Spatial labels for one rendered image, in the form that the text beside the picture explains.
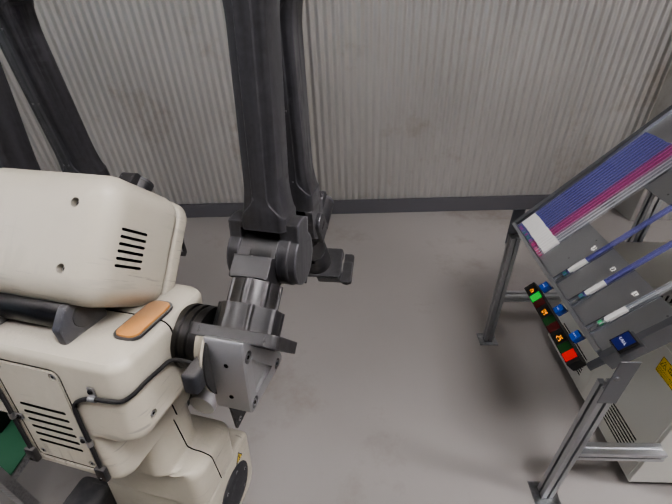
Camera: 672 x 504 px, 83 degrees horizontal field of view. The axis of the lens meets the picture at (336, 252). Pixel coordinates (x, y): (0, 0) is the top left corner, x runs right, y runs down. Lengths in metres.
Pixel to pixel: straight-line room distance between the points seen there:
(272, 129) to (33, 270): 0.30
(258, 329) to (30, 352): 0.25
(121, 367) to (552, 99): 3.05
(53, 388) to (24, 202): 0.21
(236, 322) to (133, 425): 0.16
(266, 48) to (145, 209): 0.23
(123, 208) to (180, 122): 2.68
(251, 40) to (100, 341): 0.37
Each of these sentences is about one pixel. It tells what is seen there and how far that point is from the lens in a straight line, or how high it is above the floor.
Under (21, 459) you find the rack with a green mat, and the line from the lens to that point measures 1.71.
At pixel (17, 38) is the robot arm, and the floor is 1.50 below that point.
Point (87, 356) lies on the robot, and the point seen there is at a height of 1.24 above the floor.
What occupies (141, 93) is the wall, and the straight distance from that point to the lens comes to 3.20.
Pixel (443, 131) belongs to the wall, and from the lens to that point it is 3.01.
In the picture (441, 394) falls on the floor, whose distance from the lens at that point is 1.92.
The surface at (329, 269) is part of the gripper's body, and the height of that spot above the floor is 1.07.
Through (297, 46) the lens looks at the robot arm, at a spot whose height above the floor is 1.49.
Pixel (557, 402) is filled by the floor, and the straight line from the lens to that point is 2.06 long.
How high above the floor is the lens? 1.55
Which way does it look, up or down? 35 degrees down
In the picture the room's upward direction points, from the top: 3 degrees counter-clockwise
